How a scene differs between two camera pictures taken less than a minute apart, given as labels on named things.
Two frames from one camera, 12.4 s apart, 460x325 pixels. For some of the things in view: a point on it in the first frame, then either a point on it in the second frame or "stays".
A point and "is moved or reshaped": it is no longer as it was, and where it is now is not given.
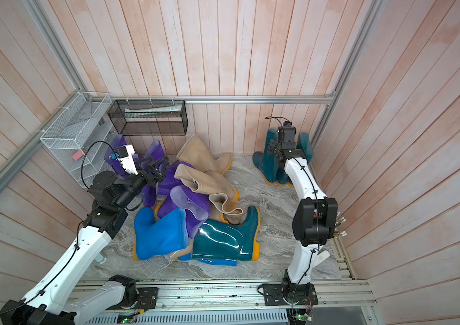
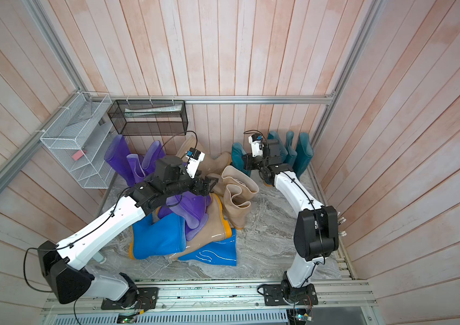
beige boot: (207, 183) is moved or reshaped
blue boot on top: (167, 235) stays
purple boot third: (155, 151) stays
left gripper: (157, 177) to (205, 189)
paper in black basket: (130, 112) stays
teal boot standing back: (304, 143) stays
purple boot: (193, 226) to (164, 211)
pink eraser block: (78, 154) stays
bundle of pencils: (337, 233) stays
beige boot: (219, 214) to (237, 214)
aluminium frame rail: (331, 98) stays
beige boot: (194, 154) stays
